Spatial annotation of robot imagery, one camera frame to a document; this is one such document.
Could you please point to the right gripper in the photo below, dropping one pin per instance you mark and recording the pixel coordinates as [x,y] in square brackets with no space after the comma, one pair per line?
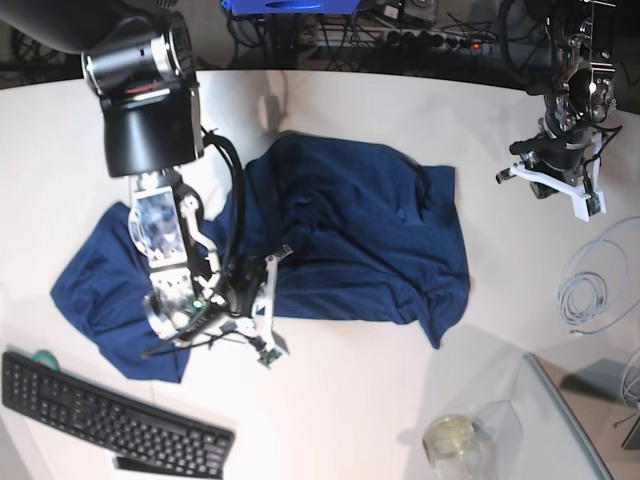
[245,289]

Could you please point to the blue long-sleeve t-shirt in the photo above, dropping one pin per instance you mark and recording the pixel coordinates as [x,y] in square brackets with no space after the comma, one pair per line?
[374,237]

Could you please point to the clear glass jar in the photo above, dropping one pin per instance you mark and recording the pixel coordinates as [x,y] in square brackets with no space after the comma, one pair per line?
[483,444]

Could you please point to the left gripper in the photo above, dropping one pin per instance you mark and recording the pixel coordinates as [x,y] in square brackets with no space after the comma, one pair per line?
[557,164]

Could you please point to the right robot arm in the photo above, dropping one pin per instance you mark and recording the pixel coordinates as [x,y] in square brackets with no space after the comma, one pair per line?
[136,56]

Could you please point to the green tape roll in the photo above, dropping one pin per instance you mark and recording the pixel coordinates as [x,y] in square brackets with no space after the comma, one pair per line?
[45,358]

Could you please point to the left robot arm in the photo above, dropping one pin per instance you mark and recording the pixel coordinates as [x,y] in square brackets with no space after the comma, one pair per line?
[577,87]

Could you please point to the blue box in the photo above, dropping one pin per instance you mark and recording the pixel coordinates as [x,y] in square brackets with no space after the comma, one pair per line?
[251,7]

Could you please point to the black computer keyboard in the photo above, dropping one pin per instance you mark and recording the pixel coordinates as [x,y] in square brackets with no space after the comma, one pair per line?
[166,442]

